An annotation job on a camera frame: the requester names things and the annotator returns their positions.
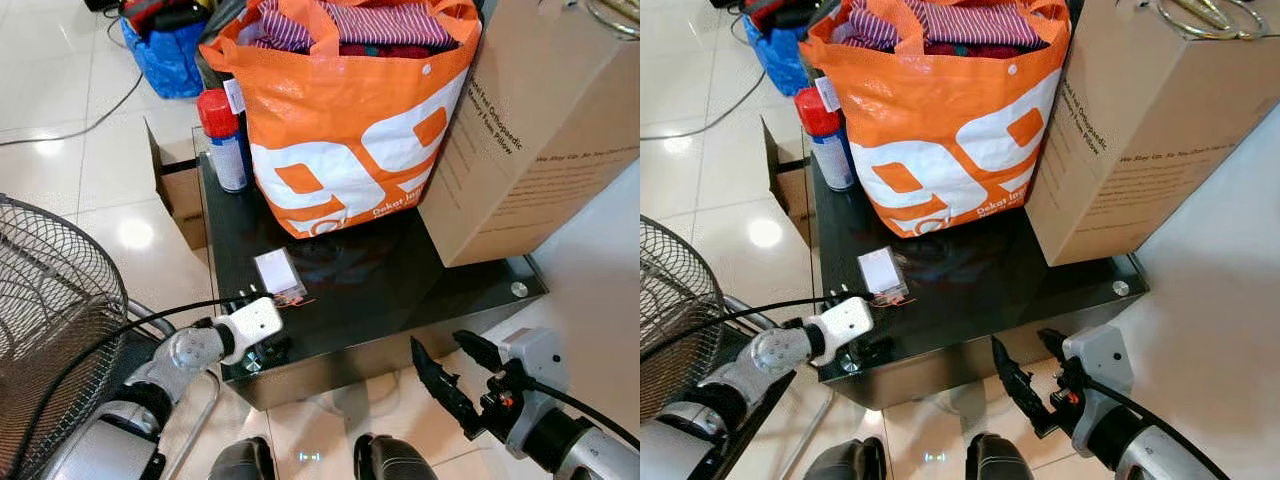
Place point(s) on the blue plastic bag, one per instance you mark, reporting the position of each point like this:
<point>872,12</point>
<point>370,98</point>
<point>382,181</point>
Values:
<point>168,60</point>
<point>780,55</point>

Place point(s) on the black left robot leg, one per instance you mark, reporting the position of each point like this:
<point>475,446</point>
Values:
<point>848,462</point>
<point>243,462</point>

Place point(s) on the orange zip tie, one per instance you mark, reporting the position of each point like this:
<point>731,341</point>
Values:
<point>295,299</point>

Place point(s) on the black robot leg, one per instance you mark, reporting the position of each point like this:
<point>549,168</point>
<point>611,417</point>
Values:
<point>243,462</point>
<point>1000,460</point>
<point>848,462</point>
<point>395,460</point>

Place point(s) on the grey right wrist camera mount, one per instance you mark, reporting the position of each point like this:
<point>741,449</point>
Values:
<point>1105,358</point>
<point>540,360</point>

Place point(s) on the orange white shopping bag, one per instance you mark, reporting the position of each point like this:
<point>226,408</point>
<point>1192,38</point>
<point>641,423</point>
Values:
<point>940,140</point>
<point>340,140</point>

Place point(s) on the white paper bag label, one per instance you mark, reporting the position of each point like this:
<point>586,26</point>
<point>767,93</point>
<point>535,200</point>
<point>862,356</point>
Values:
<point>828,93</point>
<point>235,95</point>

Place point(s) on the small open cardboard box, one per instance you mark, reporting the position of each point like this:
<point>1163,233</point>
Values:
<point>790,190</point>
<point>178,195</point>

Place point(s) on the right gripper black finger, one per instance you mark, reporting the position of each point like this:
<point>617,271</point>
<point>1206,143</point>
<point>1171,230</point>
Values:
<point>1020,392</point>
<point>482,352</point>
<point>1056,346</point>
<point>440,390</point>

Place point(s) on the large brown cardboard box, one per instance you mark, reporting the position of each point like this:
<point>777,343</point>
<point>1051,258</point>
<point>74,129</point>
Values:
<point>540,130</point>
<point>1150,130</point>

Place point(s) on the spray can with red cap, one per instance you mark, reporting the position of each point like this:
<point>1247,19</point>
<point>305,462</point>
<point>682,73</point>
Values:
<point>828,140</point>
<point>225,140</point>

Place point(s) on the dark bundle of items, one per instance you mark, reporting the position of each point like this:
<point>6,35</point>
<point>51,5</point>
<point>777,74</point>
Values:
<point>770,12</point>
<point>165,12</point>

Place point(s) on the black right robot leg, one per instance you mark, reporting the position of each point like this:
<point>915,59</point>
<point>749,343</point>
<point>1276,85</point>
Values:
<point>395,460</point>
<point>1000,460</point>

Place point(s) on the black glass low table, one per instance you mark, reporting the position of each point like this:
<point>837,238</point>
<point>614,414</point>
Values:
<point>400,300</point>
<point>1000,300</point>

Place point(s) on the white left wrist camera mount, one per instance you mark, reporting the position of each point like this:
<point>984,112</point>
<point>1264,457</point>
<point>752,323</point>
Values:
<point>252,322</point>
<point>842,325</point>

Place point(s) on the purple white striped cloth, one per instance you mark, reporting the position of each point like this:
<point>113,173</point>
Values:
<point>985,22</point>
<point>390,22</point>

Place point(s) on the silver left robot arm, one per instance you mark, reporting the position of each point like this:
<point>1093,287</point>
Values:
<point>730,385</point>
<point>150,385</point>

